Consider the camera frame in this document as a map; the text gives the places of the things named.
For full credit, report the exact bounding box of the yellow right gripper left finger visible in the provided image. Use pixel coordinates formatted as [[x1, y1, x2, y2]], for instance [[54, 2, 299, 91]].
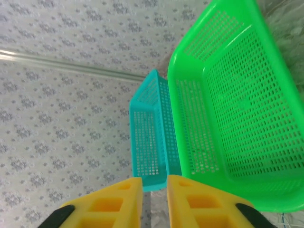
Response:
[[44, 177, 143, 228]]

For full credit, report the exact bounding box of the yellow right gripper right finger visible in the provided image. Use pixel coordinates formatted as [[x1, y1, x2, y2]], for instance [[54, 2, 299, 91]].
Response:
[[167, 174, 277, 228]]

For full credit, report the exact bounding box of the teal plastic basket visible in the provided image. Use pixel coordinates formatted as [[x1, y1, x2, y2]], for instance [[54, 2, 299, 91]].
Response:
[[129, 68, 182, 192]]

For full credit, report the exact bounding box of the green plastic basket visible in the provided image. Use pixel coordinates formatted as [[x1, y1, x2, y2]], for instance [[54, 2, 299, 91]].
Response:
[[167, 0, 304, 213]]

